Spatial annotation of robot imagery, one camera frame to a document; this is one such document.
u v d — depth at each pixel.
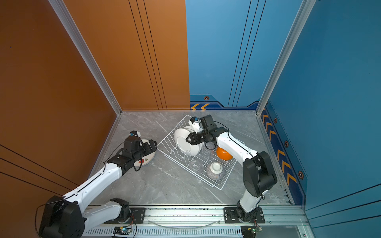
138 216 0.74
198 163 0.90
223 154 0.91
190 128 0.89
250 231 0.71
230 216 0.72
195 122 0.77
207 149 0.75
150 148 0.76
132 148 0.63
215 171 0.81
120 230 0.71
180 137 0.87
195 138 0.76
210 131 0.68
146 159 0.92
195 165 0.79
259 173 0.46
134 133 0.75
